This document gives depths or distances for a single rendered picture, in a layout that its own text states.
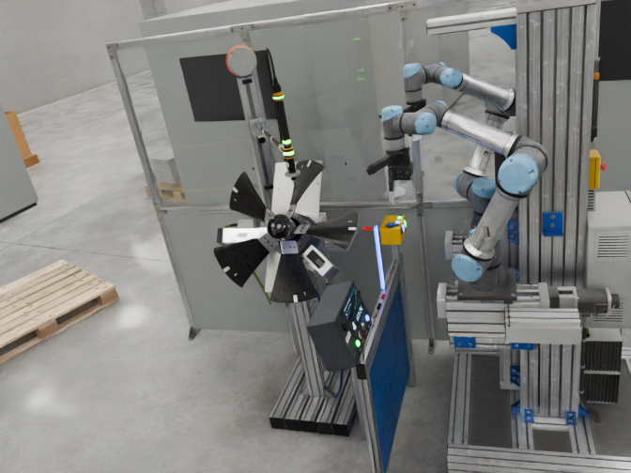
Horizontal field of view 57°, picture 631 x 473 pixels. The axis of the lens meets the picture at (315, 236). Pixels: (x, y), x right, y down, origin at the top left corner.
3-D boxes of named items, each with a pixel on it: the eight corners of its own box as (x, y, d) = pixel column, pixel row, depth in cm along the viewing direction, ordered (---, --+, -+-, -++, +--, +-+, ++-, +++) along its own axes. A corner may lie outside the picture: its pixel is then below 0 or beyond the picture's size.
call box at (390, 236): (387, 233, 304) (385, 214, 300) (407, 233, 301) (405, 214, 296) (381, 247, 291) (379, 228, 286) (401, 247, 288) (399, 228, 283)
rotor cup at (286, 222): (271, 223, 286) (261, 216, 274) (299, 214, 283) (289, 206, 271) (278, 251, 282) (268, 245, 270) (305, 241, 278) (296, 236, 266)
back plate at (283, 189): (241, 291, 302) (239, 291, 301) (253, 164, 317) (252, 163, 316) (340, 294, 285) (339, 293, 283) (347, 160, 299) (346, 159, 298)
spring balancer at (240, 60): (228, 79, 312) (231, 80, 306) (222, 48, 305) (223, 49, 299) (257, 72, 315) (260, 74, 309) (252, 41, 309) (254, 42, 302)
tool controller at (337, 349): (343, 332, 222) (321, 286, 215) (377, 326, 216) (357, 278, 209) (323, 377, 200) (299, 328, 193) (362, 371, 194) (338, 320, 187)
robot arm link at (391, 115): (397, 111, 204) (376, 110, 209) (400, 141, 209) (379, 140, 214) (407, 104, 210) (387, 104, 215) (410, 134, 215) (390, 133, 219)
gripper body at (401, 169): (410, 182, 217) (407, 151, 211) (387, 183, 219) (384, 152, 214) (413, 175, 223) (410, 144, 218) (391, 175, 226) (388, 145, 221)
